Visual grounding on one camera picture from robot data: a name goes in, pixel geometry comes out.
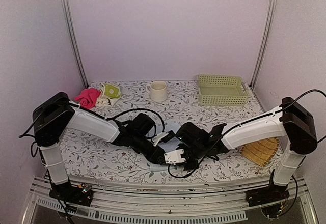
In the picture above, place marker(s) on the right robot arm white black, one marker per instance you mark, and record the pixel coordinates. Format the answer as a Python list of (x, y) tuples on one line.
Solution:
[(289, 119)]

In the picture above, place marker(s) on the right aluminium frame post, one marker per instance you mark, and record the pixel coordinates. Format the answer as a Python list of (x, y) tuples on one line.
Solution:
[(264, 42)]

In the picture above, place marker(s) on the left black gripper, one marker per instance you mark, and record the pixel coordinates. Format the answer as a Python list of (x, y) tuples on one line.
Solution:
[(154, 157)]

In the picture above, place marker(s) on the pink rolled towel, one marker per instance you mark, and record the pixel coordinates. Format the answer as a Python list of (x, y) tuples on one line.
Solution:
[(88, 98)]

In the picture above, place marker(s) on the light blue towel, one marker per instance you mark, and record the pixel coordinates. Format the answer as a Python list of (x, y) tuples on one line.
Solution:
[(171, 145)]

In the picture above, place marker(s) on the aluminium frame post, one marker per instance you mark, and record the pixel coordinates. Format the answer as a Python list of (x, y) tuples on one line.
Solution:
[(264, 42), (73, 42)]

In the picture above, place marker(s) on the green plastic basket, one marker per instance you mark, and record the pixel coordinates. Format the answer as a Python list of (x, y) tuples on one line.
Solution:
[(220, 90)]

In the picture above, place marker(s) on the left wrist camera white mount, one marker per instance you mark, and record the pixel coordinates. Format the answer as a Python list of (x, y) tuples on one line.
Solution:
[(163, 137)]

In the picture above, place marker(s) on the left aluminium frame post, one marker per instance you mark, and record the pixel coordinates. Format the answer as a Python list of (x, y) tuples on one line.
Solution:
[(73, 42)]

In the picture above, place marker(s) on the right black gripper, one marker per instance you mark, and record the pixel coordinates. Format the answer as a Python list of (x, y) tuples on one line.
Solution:
[(188, 168)]

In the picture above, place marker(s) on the cream green patterned towel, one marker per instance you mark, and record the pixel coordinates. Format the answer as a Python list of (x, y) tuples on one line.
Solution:
[(109, 95)]

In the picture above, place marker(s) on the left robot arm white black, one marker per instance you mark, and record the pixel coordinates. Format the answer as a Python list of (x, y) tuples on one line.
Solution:
[(53, 117)]

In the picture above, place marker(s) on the cream ceramic mug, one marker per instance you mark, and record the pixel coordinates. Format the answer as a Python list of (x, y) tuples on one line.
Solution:
[(157, 91)]

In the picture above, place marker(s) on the yellow bamboo tray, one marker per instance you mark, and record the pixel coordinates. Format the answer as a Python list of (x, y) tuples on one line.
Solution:
[(261, 152)]

